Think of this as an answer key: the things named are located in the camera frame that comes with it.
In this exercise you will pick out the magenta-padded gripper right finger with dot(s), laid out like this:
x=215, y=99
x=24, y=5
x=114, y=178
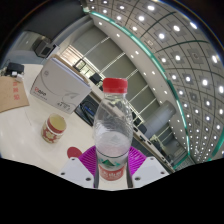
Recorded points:
x=136, y=161

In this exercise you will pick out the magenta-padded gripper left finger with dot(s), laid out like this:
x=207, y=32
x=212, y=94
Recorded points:
x=88, y=161

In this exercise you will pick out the clear red-capped water bottle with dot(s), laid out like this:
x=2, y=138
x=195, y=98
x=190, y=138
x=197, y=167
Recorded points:
x=111, y=133

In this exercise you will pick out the red and cream mug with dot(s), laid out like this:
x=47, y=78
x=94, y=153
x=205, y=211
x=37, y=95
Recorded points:
x=53, y=128

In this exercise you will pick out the grey round pillar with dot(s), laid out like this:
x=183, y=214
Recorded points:
x=160, y=118

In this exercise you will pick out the black desk device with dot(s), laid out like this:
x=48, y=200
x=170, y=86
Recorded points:
x=86, y=111

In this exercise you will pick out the white paper carton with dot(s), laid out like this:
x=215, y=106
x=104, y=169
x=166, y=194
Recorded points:
x=60, y=86

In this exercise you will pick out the brown paper envelope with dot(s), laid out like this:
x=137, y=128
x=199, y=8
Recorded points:
x=11, y=93

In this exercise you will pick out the black power adapter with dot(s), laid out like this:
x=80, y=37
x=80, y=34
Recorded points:
x=15, y=69

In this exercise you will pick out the grey boxy monitor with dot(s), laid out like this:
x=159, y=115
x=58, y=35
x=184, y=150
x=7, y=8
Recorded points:
x=43, y=48

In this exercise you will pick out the ceiling lights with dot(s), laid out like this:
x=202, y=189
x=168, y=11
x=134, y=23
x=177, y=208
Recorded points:
x=161, y=35

